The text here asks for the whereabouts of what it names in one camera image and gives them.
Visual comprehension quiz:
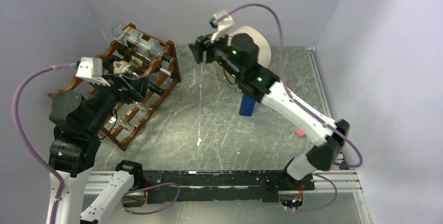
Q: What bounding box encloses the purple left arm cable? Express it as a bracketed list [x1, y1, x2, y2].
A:
[11, 62, 78, 224]

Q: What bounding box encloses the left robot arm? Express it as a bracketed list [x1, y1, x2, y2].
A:
[47, 74, 150, 223]

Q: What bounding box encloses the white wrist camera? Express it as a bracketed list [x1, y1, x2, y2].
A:
[75, 57, 111, 87]
[209, 9, 235, 43]

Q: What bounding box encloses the blue bottle with silver cap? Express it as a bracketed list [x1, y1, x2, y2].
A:
[239, 94, 256, 116]

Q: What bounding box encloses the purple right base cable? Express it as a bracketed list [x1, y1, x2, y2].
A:
[284, 172, 338, 214]

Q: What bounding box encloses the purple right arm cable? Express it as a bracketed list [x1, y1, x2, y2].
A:
[214, 3, 364, 169]

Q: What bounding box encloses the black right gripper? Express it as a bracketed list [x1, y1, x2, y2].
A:
[189, 28, 242, 81]

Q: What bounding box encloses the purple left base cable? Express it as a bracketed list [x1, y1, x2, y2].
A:
[121, 182, 181, 216]

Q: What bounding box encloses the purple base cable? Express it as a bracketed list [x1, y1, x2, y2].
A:
[284, 172, 338, 214]
[121, 182, 181, 216]

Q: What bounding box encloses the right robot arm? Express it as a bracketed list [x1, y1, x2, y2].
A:
[188, 33, 350, 190]

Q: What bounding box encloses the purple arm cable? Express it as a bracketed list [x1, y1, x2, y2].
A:
[214, 3, 364, 169]
[11, 62, 78, 224]

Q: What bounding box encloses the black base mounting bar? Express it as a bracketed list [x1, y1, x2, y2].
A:
[114, 160, 316, 205]

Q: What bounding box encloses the aluminium frame rail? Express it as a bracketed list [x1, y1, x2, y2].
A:
[83, 153, 372, 224]

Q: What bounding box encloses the dark green wine bottle front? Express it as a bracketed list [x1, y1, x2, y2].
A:
[111, 61, 164, 96]

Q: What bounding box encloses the brown wooden wine rack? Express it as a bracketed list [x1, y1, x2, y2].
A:
[48, 23, 183, 152]

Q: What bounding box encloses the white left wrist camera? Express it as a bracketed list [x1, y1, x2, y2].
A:
[75, 57, 111, 87]

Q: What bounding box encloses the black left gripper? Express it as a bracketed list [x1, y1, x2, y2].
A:
[85, 72, 153, 134]

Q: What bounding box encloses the cream orange yellow cylinder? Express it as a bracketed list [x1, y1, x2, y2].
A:
[228, 26, 272, 68]

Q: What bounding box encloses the clear bottle with black cap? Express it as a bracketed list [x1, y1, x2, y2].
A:
[111, 23, 166, 54]

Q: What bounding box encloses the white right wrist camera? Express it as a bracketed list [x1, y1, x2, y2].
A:
[209, 9, 235, 43]

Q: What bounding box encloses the pink eraser block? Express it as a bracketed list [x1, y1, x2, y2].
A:
[295, 128, 305, 136]

